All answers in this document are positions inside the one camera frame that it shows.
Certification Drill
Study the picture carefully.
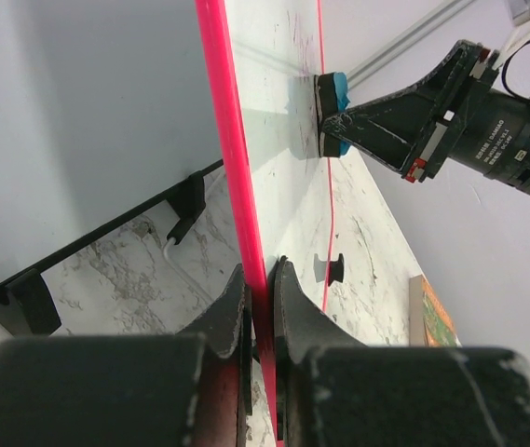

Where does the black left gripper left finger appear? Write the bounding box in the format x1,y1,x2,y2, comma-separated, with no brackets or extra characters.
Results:
0,268,251,446

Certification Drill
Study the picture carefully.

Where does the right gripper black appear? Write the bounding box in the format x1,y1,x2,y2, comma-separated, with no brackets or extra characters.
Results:
321,40,530,196

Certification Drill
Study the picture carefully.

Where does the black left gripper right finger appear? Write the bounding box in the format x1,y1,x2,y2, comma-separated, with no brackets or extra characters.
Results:
273,259,530,446

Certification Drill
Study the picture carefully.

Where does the blue whiteboard eraser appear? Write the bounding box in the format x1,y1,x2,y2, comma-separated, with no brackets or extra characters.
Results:
313,70,352,159

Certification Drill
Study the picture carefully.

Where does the pink framed whiteboard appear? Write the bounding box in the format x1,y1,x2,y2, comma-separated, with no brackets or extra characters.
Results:
196,1,333,446

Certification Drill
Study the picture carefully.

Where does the black framed whiteboard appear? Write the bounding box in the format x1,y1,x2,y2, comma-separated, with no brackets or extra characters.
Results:
0,1,221,286

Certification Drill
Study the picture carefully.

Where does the aluminium rail frame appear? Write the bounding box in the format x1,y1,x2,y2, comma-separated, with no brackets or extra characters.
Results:
347,0,474,88

